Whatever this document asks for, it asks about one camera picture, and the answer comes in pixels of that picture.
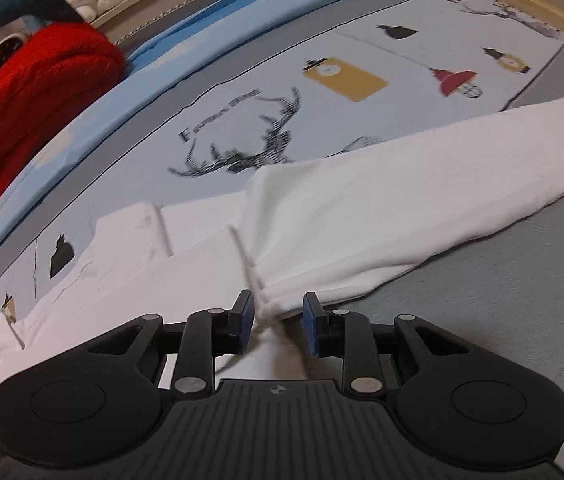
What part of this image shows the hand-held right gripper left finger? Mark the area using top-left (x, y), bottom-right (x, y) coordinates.
top-left (86, 289), bottom-right (257, 401)

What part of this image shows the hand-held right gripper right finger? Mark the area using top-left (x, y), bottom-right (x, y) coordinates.
top-left (302, 291), bottom-right (468, 401)

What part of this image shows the white shirt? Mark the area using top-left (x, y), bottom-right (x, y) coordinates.
top-left (0, 94), bottom-right (564, 411)

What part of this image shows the light blue sheet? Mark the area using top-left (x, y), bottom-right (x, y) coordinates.
top-left (0, 0), bottom-right (413, 306)

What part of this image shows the red folded blanket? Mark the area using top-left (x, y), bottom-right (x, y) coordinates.
top-left (0, 24), bottom-right (127, 208)

